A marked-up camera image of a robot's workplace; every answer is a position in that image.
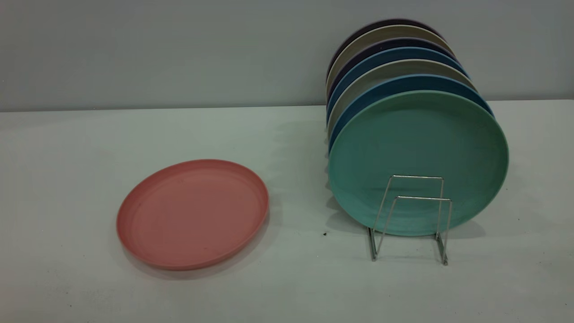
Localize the pink plastic plate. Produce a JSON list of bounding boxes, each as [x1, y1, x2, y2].
[[116, 159, 270, 271]]

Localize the blue plastic plate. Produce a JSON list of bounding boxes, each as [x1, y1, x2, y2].
[[326, 47, 469, 119], [329, 74, 495, 153]]

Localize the beige plastic plate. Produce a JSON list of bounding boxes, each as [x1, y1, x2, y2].
[[326, 25, 453, 97], [327, 58, 477, 135]]

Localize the green plastic plate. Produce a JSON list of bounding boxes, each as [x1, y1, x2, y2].
[[328, 90, 509, 237]]

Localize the dark purple plastic plate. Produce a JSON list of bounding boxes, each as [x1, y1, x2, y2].
[[326, 18, 444, 77], [326, 37, 456, 101]]

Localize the metal wire plate rack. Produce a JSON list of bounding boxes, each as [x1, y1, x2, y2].
[[369, 175, 452, 266]]

